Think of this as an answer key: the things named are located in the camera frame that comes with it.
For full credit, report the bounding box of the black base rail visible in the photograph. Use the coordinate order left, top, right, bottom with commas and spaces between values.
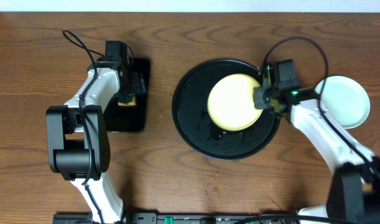
52, 212, 330, 224

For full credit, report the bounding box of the black rectangular tray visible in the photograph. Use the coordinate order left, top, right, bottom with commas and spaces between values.
103, 57, 151, 133

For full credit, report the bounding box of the light blue plate front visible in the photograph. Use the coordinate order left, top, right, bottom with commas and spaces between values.
315, 76, 370, 129

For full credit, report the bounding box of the yellow plate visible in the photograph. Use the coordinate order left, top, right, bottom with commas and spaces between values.
207, 73, 262, 131

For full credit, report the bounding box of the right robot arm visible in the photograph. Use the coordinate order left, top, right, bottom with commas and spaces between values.
253, 87, 380, 223

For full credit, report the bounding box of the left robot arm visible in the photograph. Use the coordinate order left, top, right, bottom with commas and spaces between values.
45, 63, 151, 223

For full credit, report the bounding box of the black round tray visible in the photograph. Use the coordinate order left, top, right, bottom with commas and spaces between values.
172, 58, 280, 160

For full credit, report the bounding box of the green yellow sponge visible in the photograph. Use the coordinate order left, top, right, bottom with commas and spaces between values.
118, 95, 136, 107

